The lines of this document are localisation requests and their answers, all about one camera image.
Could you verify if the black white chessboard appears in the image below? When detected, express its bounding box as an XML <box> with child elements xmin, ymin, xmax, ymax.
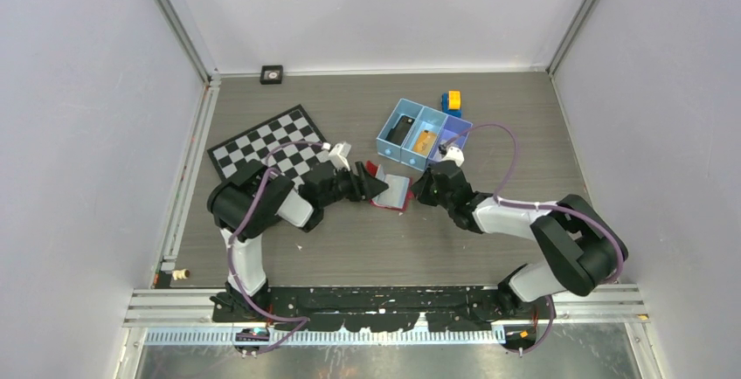
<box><xmin>207</xmin><ymin>105</ymin><xmax>335</xmax><ymax>187</ymax></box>

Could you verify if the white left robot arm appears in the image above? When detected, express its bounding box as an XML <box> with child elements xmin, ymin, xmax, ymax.
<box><xmin>206</xmin><ymin>160</ymin><xmax>389</xmax><ymax>321</ymax></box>

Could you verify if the light blue drawer box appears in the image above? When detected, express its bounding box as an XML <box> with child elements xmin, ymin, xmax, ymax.
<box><xmin>400</xmin><ymin>107</ymin><xmax>447</xmax><ymax>171</ymax></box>
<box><xmin>376</xmin><ymin>99</ymin><xmax>423</xmax><ymax>163</ymax></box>

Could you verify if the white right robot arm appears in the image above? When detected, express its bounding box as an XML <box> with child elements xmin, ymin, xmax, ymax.
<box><xmin>411</xmin><ymin>161</ymin><xmax>628</xmax><ymax>319</ymax></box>

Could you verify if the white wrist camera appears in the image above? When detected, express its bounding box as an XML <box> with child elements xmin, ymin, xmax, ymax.
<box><xmin>322</xmin><ymin>141</ymin><xmax>351</xmax><ymax>170</ymax></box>
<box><xmin>438</xmin><ymin>143</ymin><xmax>465</xmax><ymax>167</ymax></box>

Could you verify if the purple drawer box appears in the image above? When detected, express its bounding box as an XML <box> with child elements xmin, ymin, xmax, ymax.
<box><xmin>426</xmin><ymin>115</ymin><xmax>473</xmax><ymax>166</ymax></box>

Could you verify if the small beige chess piece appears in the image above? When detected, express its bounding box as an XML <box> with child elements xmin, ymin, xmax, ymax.
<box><xmin>170</xmin><ymin>269</ymin><xmax>190</xmax><ymax>281</ymax></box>

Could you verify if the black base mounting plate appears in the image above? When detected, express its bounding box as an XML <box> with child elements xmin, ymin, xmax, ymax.
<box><xmin>210</xmin><ymin>286</ymin><xmax>555</xmax><ymax>333</ymax></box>

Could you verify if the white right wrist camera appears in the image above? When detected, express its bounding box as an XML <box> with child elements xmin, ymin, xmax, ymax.
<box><xmin>438</xmin><ymin>143</ymin><xmax>465</xmax><ymax>167</ymax></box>

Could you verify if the light blue middle drawer box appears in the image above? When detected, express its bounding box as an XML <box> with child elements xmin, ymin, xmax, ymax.
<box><xmin>400</xmin><ymin>107</ymin><xmax>447</xmax><ymax>171</ymax></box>

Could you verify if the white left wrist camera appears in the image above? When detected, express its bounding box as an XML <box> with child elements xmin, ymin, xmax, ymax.
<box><xmin>322</xmin><ymin>141</ymin><xmax>351</xmax><ymax>170</ymax></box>

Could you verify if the black card in drawer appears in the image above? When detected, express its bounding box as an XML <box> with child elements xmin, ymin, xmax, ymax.
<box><xmin>385</xmin><ymin>115</ymin><xmax>415</xmax><ymax>146</ymax></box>

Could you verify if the orange card in drawer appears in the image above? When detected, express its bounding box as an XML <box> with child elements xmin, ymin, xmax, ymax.
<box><xmin>412</xmin><ymin>129</ymin><xmax>438</xmax><ymax>156</ymax></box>

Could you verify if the blue orange toy block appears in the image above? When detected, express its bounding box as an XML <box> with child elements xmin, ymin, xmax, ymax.
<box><xmin>441</xmin><ymin>90</ymin><xmax>462</xmax><ymax>118</ymax></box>

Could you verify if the light blue left drawer box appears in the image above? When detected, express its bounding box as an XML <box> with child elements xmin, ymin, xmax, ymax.
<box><xmin>376</xmin><ymin>99</ymin><xmax>423</xmax><ymax>163</ymax></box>

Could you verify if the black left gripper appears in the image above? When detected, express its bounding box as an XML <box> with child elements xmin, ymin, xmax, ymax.
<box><xmin>320</xmin><ymin>161</ymin><xmax>388</xmax><ymax>208</ymax></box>

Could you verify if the black square wall socket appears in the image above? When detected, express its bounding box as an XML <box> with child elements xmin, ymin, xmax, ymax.
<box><xmin>260</xmin><ymin>65</ymin><xmax>284</xmax><ymax>85</ymax></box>

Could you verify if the red leather card holder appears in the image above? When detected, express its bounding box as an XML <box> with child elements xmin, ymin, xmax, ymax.
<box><xmin>365</xmin><ymin>161</ymin><xmax>412</xmax><ymax>212</ymax></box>

